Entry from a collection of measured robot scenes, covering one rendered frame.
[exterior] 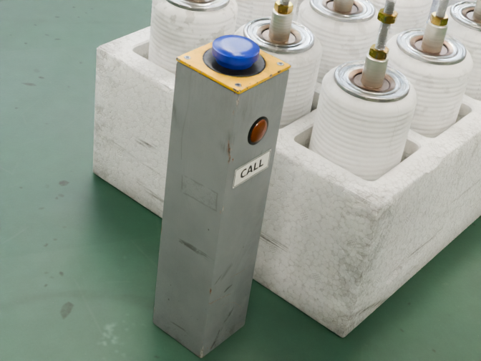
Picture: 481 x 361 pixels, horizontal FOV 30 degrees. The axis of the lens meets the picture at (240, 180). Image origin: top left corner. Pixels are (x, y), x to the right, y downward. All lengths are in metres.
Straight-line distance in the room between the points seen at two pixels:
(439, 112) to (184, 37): 0.29
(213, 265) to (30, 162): 0.40
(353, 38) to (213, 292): 0.33
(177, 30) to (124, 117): 0.13
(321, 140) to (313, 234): 0.10
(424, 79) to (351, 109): 0.12
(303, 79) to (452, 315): 0.32
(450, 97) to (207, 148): 0.32
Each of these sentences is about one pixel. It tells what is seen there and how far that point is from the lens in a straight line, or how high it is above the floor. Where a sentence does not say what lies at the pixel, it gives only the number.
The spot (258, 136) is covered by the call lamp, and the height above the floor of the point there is 0.26.
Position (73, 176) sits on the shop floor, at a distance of 1.14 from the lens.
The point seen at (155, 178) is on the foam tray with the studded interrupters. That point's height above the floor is 0.05.
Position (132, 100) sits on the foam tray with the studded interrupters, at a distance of 1.03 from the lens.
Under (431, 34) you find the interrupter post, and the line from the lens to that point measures 0.98.
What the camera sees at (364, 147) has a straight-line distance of 0.89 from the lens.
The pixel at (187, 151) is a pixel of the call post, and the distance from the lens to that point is 0.79.
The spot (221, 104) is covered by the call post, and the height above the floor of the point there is 0.29.
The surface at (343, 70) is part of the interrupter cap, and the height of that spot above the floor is 0.25.
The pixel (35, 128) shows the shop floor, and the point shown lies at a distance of 1.23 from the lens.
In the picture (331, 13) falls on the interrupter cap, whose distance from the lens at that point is 1.02.
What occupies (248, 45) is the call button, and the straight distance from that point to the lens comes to 0.76.
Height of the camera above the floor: 0.68
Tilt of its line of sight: 36 degrees down
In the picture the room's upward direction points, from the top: 9 degrees clockwise
